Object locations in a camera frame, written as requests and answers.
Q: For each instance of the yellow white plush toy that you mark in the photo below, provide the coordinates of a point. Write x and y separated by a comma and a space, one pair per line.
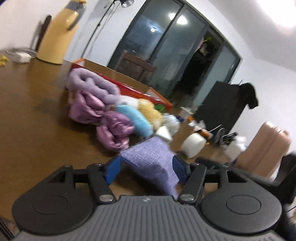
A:
146, 107

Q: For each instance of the green pumpkin toy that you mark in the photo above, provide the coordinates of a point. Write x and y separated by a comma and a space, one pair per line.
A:
160, 107

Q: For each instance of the white tissue pack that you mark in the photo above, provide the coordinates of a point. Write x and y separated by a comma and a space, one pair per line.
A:
236, 147

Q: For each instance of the purple satin scrunchie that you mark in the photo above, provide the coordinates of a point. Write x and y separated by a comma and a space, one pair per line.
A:
114, 131
86, 108

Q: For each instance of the studio light on stand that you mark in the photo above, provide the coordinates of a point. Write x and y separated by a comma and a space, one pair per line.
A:
108, 14

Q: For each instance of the white cylinder sponge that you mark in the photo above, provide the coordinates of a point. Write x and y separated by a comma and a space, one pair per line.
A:
193, 145

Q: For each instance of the clear bubble wrap ball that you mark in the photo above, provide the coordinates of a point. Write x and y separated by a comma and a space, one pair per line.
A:
171, 123

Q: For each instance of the orange white object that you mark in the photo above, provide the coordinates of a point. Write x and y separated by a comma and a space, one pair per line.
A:
199, 127

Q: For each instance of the dark wooden chair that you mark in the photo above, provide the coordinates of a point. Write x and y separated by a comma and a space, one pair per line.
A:
135, 67

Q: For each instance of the blue plush toy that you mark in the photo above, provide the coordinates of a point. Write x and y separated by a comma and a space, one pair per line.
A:
142, 127

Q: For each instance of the lavender knitted cloth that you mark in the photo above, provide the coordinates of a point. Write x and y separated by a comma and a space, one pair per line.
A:
152, 160

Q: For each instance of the black garment on monitor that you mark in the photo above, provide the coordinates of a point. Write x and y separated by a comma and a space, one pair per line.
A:
248, 95

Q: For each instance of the beige cardboard box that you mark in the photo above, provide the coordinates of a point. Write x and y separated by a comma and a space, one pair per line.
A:
265, 151

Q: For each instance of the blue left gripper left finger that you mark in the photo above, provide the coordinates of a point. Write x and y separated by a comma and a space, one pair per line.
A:
112, 168

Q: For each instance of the black monitor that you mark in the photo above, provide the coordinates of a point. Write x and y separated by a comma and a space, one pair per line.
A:
221, 108

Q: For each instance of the white wedge sponge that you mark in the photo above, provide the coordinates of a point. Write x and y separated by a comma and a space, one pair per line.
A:
164, 134

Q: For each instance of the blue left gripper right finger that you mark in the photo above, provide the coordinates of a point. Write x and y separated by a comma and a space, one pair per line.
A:
181, 169

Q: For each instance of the yellow petal crumbs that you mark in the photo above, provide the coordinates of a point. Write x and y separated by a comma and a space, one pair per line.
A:
3, 60

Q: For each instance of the white charger with cable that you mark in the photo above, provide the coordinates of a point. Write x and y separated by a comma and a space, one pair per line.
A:
22, 55

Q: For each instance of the yellow thermos jug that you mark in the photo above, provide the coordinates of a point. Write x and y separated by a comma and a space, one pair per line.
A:
60, 33

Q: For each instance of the red cardboard box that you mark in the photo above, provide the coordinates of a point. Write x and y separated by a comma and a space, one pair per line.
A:
127, 86

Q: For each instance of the fluffy lavender headband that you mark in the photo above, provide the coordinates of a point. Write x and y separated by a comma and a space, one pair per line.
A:
84, 79

